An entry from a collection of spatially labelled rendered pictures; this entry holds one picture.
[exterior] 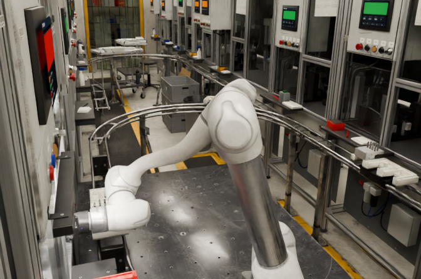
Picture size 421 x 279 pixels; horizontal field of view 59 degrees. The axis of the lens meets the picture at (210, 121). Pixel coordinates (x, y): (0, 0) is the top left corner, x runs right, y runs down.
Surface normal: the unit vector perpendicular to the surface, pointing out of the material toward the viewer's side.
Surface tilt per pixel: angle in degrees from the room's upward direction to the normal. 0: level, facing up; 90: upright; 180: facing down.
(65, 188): 0
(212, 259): 0
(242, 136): 83
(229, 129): 84
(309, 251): 0
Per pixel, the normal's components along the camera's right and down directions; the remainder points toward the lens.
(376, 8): -0.95, 0.08
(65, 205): 0.01, -0.95
